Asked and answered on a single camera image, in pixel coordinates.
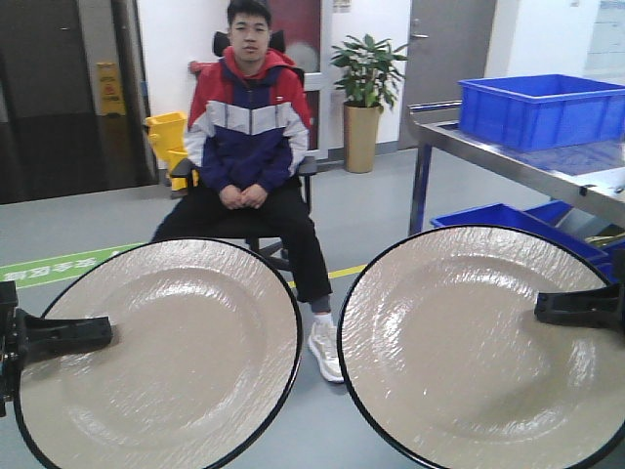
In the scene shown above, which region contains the blue crate on table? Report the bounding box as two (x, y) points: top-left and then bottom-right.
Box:
(458, 74), (624, 152)

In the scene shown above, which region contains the blue crate under table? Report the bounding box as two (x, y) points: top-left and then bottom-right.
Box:
(430, 200), (624, 281)

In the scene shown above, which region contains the beige textured plate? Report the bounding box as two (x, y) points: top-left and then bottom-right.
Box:
(14, 239), (302, 468)
(338, 225), (624, 468)

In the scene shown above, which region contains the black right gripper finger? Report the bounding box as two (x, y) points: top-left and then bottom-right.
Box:
(534, 283), (624, 333)

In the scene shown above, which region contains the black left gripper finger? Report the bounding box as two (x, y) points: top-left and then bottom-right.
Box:
(19, 312), (113, 364)

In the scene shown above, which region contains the yellow wet floor sign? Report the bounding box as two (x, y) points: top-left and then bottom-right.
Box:
(97, 62), (126, 116)

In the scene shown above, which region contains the seated man red jacket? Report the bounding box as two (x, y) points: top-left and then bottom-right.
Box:
(151, 0), (346, 384)

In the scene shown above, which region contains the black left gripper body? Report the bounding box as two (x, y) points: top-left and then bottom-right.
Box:
(1, 280), (20, 417)

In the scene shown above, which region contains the yellow mop bucket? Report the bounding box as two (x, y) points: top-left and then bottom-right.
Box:
(145, 111), (198, 198)

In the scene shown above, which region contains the potted plant gold pot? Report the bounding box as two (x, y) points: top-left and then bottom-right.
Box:
(331, 34), (407, 174)

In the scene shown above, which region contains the black office chair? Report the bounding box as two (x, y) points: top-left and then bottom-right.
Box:
(168, 29), (318, 273)

